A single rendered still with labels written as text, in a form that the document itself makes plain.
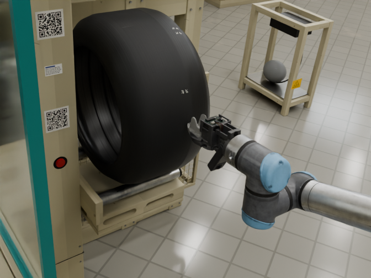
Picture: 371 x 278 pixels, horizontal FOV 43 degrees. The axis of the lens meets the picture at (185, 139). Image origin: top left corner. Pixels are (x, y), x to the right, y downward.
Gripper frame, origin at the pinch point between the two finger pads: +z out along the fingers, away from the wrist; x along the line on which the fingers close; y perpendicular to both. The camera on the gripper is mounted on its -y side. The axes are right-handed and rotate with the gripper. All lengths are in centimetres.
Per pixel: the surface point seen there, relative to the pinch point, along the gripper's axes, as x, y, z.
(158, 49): 4.2, 22.1, 11.3
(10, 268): 64, 2, -30
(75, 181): 28.8, -22.0, 24.0
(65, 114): 30.8, 4.1, 21.1
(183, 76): -0.4, 14.8, 5.2
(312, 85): -237, -85, 136
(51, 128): 35.5, 0.5, 21.5
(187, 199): -71, -112, 93
